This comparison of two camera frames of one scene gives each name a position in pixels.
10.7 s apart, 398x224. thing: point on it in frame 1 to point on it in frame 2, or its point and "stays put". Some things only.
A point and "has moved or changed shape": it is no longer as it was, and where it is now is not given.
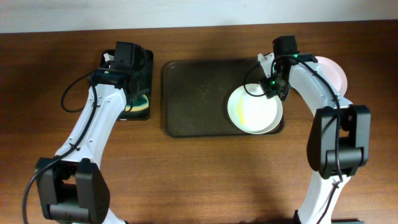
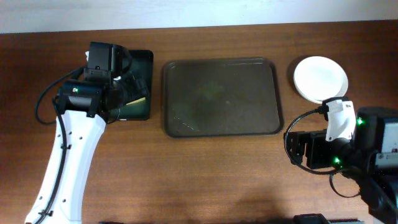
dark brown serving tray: x=196 y=94 stays put
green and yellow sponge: x=140 y=103 has moved or changed shape
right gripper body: x=272 y=86 to x=336 y=152
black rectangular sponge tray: x=138 y=115 stays put
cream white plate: x=250 y=111 has moved or changed shape
